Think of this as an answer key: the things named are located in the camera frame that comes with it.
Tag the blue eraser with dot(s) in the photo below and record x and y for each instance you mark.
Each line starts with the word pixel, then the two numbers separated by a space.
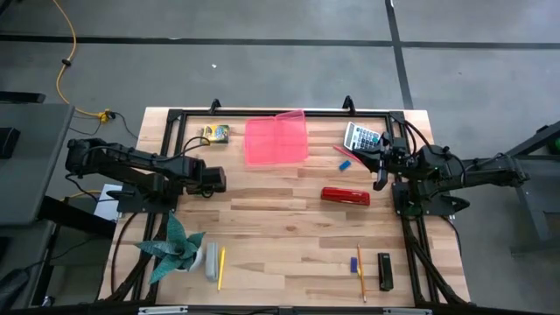
pixel 345 165

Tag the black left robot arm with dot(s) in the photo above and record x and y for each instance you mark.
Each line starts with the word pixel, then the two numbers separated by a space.
pixel 131 157

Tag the black flat bar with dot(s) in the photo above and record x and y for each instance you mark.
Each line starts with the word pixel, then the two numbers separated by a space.
pixel 22 97

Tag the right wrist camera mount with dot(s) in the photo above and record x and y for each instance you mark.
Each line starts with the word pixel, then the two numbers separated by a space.
pixel 380 180

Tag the black frame clamp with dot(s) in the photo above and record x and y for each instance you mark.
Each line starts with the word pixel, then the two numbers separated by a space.
pixel 214 106
pixel 348 103

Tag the pink green scissors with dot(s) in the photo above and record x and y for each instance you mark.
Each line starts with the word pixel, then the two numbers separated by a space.
pixel 345 152

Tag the white plant pot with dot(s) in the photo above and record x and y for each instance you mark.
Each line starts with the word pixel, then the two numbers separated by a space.
pixel 197 261

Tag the orange pencil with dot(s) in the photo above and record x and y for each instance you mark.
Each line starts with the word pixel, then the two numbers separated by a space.
pixel 361 282

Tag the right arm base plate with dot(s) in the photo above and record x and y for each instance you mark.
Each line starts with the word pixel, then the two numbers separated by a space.
pixel 442 205

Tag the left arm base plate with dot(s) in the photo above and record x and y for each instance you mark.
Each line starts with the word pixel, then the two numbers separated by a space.
pixel 131 203

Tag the black box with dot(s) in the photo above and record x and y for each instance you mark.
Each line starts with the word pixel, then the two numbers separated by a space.
pixel 9 142

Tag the pink transparent pencil case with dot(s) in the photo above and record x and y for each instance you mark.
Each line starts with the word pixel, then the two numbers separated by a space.
pixel 275 140

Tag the grey metal stand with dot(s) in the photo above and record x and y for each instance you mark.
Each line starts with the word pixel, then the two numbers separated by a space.
pixel 531 192

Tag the silver bracket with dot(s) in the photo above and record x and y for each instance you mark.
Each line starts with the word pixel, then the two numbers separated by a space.
pixel 162 310
pixel 407 311

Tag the black stapler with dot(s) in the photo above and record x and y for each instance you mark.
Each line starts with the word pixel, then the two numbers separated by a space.
pixel 385 271

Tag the red stapler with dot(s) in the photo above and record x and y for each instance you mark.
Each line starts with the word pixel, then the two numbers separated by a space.
pixel 345 196

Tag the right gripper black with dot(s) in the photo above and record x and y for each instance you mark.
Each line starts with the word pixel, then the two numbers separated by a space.
pixel 394 153

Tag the purple eraser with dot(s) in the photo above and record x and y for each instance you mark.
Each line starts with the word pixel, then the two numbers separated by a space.
pixel 353 264

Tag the yellow green crayon box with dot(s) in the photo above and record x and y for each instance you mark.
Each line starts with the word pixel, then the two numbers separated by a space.
pixel 215 134

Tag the black desk leg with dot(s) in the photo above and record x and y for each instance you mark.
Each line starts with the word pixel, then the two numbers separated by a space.
pixel 74 216

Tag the grey desk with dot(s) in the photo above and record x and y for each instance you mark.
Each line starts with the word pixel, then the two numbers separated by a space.
pixel 30 166

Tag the black table frame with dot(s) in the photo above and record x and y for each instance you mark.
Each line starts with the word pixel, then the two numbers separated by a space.
pixel 284 113

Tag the green object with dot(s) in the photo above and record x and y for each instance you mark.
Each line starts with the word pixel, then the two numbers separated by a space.
pixel 556 145

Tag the yellow pencil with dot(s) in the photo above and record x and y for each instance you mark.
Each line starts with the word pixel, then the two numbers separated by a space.
pixel 221 268

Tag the white paper sheet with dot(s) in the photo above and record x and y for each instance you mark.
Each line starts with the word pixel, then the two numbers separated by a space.
pixel 107 203

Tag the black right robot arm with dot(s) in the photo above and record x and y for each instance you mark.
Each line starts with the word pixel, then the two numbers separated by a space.
pixel 481 168

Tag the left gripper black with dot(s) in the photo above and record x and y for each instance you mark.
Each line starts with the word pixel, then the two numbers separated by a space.
pixel 214 180

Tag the green leafy plant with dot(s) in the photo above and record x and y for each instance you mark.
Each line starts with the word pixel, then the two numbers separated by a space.
pixel 172 249

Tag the white calculator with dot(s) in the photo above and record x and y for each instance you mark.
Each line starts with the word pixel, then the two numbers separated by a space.
pixel 359 136

